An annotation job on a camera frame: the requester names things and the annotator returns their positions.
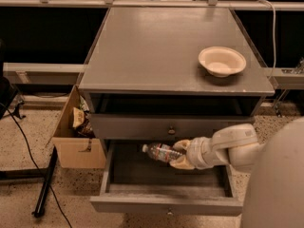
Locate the cardboard box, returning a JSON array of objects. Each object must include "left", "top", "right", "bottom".
[{"left": 51, "top": 86, "right": 106, "bottom": 169}]

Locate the snack bag in box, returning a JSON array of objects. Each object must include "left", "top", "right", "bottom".
[{"left": 72, "top": 107, "right": 86, "bottom": 128}]

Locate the grey wooden drawer cabinet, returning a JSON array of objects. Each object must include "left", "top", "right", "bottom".
[{"left": 79, "top": 8, "right": 274, "bottom": 148}]

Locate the clear plastic water bottle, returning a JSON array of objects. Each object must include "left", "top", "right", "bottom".
[{"left": 142, "top": 142, "right": 183, "bottom": 162}]

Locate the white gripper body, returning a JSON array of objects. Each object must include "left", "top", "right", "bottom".
[{"left": 186, "top": 137, "right": 229, "bottom": 170}]

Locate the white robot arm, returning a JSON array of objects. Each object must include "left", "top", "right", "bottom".
[{"left": 170, "top": 118, "right": 304, "bottom": 228}]

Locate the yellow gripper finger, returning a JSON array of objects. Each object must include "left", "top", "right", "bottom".
[
  {"left": 173, "top": 140, "right": 191, "bottom": 151},
  {"left": 169, "top": 156, "right": 195, "bottom": 170}
]

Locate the grey upper drawer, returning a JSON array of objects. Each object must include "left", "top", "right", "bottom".
[{"left": 89, "top": 114, "right": 255, "bottom": 141}]

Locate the black metal stand leg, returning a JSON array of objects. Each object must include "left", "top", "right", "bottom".
[{"left": 32, "top": 148, "right": 58, "bottom": 219}]

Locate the grey open lower drawer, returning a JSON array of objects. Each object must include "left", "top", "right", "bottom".
[{"left": 90, "top": 141, "right": 242, "bottom": 217}]

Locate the metal rail frame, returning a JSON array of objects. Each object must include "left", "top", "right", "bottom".
[{"left": 3, "top": 63, "right": 86, "bottom": 85}]

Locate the black cable on floor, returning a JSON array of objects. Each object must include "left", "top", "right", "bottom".
[{"left": 0, "top": 102, "right": 74, "bottom": 228}]

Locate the white hanging cable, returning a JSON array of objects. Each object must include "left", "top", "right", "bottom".
[{"left": 257, "top": 0, "right": 277, "bottom": 80}]

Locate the round drawer knob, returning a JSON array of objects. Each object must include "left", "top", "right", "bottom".
[{"left": 168, "top": 126, "right": 176, "bottom": 135}]

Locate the white paper bowl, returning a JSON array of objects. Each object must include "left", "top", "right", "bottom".
[{"left": 198, "top": 47, "right": 247, "bottom": 78}]

